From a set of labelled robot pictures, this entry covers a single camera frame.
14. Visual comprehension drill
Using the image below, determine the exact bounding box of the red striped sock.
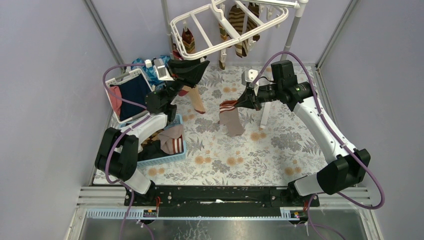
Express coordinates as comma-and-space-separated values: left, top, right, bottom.
182, 86, 206, 114
171, 43, 193, 98

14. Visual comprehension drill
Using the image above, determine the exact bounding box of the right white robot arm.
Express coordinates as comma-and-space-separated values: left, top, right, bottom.
236, 60, 371, 206

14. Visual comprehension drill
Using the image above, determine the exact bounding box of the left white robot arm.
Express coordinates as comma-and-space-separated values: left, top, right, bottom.
94, 59, 210, 206

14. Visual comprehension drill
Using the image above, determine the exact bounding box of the pile of socks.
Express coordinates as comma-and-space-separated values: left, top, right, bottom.
138, 124, 184, 162

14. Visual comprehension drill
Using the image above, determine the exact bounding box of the silver drying rack stand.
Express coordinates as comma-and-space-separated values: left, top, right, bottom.
160, 0, 310, 130

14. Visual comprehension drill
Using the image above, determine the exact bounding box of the blue patterned cloth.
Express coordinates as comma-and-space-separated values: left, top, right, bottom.
131, 55, 171, 90

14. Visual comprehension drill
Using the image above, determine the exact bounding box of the white laundry basket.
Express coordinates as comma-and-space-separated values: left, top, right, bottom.
103, 68, 152, 124

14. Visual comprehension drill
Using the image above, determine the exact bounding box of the dark navy cloth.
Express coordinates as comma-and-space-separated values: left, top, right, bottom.
111, 75, 151, 122

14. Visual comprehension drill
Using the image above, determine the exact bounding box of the brown patterned hanging sock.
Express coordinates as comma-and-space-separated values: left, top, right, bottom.
244, 2, 260, 55

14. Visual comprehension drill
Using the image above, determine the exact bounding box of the pink cloth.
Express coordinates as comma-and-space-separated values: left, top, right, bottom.
108, 85, 123, 118

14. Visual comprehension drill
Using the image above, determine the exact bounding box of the blue laundry basket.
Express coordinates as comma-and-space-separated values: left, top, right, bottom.
118, 113, 187, 168

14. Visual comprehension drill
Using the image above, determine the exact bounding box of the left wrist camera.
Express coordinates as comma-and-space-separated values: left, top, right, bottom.
153, 58, 174, 81

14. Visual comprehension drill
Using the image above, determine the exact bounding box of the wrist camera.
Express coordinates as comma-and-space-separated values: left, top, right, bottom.
153, 58, 174, 81
241, 69, 259, 88

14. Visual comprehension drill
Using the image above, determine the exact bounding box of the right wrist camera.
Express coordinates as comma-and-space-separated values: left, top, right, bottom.
241, 69, 259, 88

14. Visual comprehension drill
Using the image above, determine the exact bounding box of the white sock hanger frame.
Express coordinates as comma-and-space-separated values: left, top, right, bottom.
169, 0, 301, 60

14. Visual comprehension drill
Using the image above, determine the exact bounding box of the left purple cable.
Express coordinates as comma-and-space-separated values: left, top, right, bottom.
101, 62, 157, 240

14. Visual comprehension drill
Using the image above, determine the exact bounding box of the purple cable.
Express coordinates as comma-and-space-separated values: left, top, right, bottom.
101, 62, 157, 240
251, 50, 386, 240

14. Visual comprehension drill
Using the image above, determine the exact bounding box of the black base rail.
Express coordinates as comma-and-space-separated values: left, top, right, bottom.
123, 185, 320, 218

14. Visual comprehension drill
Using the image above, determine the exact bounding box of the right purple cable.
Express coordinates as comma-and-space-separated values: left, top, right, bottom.
251, 50, 386, 240

